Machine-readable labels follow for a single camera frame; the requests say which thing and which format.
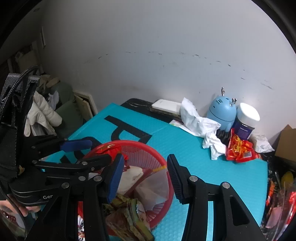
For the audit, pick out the peanut snack packet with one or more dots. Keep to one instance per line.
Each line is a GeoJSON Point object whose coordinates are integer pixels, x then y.
{"type": "Point", "coordinates": [129, 220]}

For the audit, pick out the orange packet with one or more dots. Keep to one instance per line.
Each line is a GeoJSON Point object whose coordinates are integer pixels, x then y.
{"type": "Point", "coordinates": [270, 192]}

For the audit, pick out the white flat box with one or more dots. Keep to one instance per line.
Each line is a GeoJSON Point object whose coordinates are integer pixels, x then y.
{"type": "Point", "coordinates": [164, 105]}

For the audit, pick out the small white green sachet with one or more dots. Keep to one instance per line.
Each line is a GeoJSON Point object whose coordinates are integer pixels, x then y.
{"type": "Point", "coordinates": [177, 123]}

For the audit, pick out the white printed wrapper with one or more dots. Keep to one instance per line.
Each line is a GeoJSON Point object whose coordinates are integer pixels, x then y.
{"type": "Point", "coordinates": [263, 143]}

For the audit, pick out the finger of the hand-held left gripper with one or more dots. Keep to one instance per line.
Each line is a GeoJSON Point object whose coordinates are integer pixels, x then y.
{"type": "Point", "coordinates": [69, 165]}
{"type": "Point", "coordinates": [76, 144]}

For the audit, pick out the red plastic basket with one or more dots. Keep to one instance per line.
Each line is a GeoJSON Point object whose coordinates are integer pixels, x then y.
{"type": "Point", "coordinates": [161, 208]}

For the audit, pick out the small crumpled white tissue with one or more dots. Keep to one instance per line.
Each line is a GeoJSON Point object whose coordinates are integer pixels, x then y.
{"type": "Point", "coordinates": [215, 146]}

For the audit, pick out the small red snack packet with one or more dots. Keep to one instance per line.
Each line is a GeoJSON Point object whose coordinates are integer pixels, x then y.
{"type": "Point", "coordinates": [108, 149]}

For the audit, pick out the white jacket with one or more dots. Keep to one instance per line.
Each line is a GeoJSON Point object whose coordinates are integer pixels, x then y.
{"type": "Point", "coordinates": [44, 109]}

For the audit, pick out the teal bubble mat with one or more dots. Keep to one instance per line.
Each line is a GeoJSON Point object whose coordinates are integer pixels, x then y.
{"type": "Point", "coordinates": [185, 143]}

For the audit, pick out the clear zip bag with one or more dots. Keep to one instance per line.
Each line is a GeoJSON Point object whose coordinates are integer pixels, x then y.
{"type": "Point", "coordinates": [152, 185]}

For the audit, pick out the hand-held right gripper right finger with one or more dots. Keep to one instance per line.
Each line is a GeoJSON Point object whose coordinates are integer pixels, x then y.
{"type": "Point", "coordinates": [175, 178]}

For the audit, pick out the beige wall panel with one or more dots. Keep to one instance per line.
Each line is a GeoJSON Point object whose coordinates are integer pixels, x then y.
{"type": "Point", "coordinates": [84, 104]}

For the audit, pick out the round white snack packet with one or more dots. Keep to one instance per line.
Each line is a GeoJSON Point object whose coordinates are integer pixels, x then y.
{"type": "Point", "coordinates": [131, 176]}

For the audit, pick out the clear plastic bag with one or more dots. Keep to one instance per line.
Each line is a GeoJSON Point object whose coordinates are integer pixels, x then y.
{"type": "Point", "coordinates": [277, 215]}

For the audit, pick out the white lid jar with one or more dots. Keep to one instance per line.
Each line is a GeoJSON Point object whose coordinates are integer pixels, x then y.
{"type": "Point", "coordinates": [245, 129]}

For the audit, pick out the cardboard box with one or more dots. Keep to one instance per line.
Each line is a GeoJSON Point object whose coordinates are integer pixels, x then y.
{"type": "Point", "coordinates": [286, 143]}

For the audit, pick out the green cushion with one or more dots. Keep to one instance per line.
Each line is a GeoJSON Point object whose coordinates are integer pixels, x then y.
{"type": "Point", "coordinates": [69, 111]}

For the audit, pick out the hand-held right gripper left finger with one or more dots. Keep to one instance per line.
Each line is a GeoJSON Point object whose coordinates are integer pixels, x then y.
{"type": "Point", "coordinates": [115, 178]}

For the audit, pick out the large white tissue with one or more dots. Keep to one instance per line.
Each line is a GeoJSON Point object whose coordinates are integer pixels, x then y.
{"type": "Point", "coordinates": [194, 120]}

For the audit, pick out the red yellow print packet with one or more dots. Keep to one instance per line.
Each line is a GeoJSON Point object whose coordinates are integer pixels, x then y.
{"type": "Point", "coordinates": [240, 148]}

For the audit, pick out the blue deer humidifier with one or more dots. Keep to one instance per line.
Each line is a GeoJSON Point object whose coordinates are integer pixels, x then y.
{"type": "Point", "coordinates": [220, 111]}

